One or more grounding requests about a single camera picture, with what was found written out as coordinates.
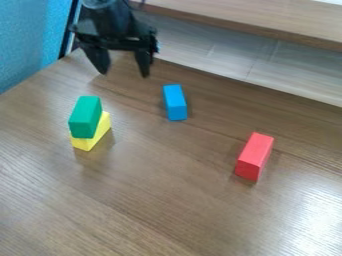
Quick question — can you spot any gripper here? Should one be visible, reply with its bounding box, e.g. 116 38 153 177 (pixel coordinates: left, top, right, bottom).
68 6 161 79

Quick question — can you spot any green block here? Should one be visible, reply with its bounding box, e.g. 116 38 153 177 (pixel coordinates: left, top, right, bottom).
66 95 105 139

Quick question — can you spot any blue block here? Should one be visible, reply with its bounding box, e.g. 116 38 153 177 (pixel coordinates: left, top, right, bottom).
161 83 190 122

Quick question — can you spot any yellow block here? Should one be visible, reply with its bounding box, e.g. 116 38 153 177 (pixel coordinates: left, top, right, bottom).
69 110 113 152

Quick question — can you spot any red block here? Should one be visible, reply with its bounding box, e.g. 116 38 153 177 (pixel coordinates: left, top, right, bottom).
233 131 276 183

